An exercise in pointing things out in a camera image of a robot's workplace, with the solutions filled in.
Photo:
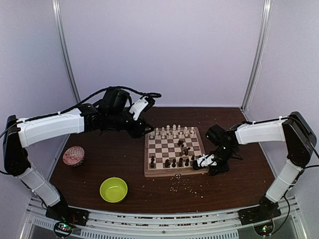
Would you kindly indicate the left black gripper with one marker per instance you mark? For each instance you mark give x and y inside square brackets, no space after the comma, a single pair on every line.
[137,131]

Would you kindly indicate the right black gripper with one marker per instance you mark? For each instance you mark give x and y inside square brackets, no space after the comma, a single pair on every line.
[217,170]

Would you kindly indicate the dark queen piece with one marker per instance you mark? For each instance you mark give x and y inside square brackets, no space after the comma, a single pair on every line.
[167,163]

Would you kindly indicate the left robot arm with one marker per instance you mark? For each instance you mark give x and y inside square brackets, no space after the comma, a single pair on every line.
[112,108]

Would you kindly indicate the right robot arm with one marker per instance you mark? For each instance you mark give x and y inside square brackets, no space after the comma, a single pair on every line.
[293,130]

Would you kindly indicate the wooden chess board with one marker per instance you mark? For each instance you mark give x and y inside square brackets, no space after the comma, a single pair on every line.
[163,149]

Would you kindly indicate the pile of dark chess pieces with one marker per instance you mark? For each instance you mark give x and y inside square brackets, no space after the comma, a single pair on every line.
[184,149]

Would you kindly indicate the green plastic bowl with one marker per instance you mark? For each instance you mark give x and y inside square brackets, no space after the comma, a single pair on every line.
[113,190]

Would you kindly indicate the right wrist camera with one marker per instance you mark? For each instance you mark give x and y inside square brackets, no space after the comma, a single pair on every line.
[204,161]

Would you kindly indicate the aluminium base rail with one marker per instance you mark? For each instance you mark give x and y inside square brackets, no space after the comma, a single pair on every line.
[222,224]

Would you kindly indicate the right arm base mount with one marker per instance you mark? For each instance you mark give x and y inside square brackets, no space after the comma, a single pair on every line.
[260,217]

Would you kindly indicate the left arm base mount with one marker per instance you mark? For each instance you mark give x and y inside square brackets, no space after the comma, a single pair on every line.
[65,225]

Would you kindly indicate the right aluminium frame post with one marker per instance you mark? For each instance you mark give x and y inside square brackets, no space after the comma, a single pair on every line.
[260,48]

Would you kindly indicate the aluminium frame post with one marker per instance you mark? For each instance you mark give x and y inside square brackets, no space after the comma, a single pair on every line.
[65,54]
[260,48]

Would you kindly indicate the left aluminium frame post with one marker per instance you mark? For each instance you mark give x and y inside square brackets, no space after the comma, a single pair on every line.
[65,54]

